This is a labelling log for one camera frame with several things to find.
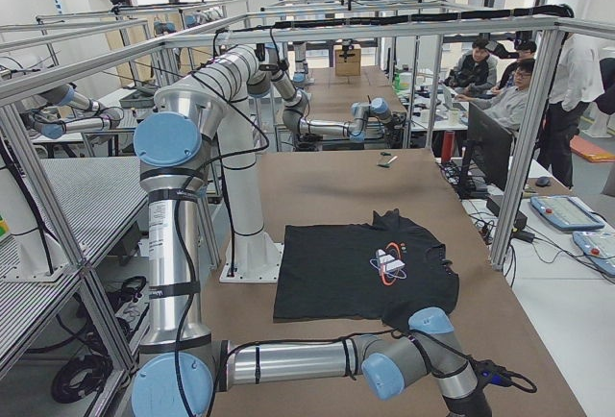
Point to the aluminium cage frame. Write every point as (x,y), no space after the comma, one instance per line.
(63,266)

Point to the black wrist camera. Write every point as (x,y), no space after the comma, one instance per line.
(489,372)

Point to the black printed t-shirt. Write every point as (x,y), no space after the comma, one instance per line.
(387,269)

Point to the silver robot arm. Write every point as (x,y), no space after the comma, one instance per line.
(296,107)
(185,369)

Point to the seated man in grey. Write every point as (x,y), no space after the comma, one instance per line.
(507,108)

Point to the cardboard box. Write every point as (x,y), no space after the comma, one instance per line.
(347,60)

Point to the black computer monitor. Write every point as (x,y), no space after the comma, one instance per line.
(488,146)

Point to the blue white teach pendant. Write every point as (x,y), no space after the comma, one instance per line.
(564,213)

